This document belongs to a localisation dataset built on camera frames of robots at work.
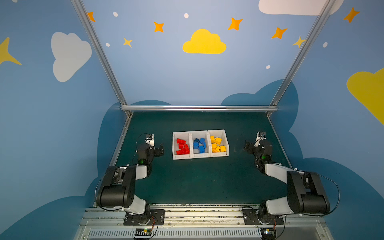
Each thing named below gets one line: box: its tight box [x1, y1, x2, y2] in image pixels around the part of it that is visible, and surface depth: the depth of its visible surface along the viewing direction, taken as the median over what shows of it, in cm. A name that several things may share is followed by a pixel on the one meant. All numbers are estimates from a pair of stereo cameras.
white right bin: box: [208, 129, 229, 158], surface depth 100 cm
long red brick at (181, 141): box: [176, 138, 187, 144], surface depth 103 cm
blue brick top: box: [193, 142, 199, 149], surface depth 103 cm
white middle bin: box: [190, 130, 211, 159], surface depth 101 cm
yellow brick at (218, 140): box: [214, 137, 222, 145], surface depth 105 cm
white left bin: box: [172, 131, 192, 160], surface depth 98 cm
